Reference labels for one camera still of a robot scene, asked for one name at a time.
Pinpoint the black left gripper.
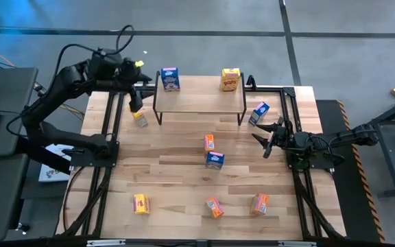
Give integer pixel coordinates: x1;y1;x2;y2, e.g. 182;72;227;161
121;58;156;114

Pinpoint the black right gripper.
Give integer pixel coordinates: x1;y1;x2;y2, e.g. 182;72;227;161
252;117;296;159

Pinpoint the blue Frosted Flakes cereal box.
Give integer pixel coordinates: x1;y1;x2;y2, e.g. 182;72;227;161
205;151;226;171
248;101;271;127
160;67;181;93

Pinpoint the yellow Pops cereal box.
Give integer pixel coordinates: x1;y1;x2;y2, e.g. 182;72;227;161
221;68;241;93
132;193;152;215
131;111;149;128

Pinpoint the orange Mini Wheats cereal box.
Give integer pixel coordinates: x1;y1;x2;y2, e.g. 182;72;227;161
203;134;215;152
204;196;225;220
250;192;271;217

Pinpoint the black mat with hazard stripe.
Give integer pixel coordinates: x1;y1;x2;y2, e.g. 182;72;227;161
315;98;387;244

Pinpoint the black support beam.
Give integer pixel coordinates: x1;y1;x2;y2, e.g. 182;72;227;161
14;135;73;176

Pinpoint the white printed sheet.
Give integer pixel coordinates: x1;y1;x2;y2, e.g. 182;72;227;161
38;143;74;183

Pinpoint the caster wheel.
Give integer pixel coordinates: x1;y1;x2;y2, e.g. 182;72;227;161
14;222;31;236

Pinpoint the black aluminium table frame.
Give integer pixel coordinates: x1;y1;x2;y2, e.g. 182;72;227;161
56;84;348;247

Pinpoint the wooden shelf with black frame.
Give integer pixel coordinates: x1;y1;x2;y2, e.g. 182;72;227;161
152;71;248;127

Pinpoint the silver end bracket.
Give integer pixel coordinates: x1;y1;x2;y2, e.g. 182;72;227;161
86;239;127;247
278;240;318;247

